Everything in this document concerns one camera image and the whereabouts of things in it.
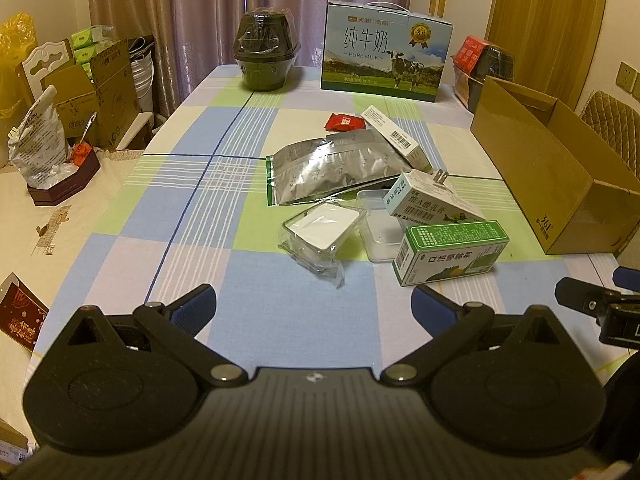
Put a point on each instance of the mauve curtain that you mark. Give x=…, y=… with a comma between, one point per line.
x=200, y=15

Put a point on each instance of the red candy packet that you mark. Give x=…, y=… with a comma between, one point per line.
x=344, y=122

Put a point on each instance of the brown cardboard box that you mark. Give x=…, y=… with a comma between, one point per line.
x=540, y=175

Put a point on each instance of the printed crumpled plastic bag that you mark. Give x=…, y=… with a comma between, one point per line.
x=37, y=135

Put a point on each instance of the pale green ointment box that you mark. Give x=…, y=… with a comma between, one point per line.
x=430, y=205

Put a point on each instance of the clear plastic container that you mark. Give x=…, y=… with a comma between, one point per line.
x=382, y=240

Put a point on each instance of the dark red greeting card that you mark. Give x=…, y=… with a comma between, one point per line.
x=20, y=312

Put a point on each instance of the low open cardboard carton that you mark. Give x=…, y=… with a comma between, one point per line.
x=75, y=100

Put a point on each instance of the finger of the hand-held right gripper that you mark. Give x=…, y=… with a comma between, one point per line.
x=627, y=277
x=577, y=292

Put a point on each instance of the green white medicine box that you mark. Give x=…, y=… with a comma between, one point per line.
x=450, y=250

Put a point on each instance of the silver foil pouch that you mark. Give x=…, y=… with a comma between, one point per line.
x=325, y=167

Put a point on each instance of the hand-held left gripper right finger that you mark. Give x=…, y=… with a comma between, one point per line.
x=432, y=306

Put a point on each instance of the tall open cardboard carton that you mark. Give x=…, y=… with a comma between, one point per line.
x=117, y=95

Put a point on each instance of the checked tablecloth desktop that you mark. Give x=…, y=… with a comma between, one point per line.
x=200, y=240

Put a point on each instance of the wrapped clear container white insert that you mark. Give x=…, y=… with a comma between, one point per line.
x=322, y=230

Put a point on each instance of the small orange item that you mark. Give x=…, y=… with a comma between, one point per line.
x=81, y=154

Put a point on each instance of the metal spoon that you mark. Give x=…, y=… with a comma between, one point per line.
x=89, y=127

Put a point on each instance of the dark red octagonal box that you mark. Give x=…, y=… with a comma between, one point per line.
x=65, y=185

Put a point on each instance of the white carved chair back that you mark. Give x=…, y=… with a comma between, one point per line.
x=42, y=57

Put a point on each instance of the red printed box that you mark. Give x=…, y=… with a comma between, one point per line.
x=467, y=52

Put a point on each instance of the yellow plastic bag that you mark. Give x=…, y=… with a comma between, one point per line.
x=15, y=45

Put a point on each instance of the wooden door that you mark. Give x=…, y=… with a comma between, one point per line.
x=545, y=20

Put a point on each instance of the long white medicine box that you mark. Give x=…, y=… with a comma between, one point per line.
x=395, y=135

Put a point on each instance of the blue green milk carton box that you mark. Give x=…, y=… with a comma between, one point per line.
x=385, y=52

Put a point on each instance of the white plastic bucket stack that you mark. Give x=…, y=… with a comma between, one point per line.
x=142, y=82

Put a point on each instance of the green tissue pack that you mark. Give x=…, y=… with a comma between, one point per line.
x=86, y=37
x=86, y=55

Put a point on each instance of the dark bowl stack clear lid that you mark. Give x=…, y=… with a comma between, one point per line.
x=266, y=50

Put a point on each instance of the beige embroidered tablecloth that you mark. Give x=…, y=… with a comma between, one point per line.
x=60, y=240

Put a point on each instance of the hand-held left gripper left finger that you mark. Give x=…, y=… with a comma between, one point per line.
x=192, y=306

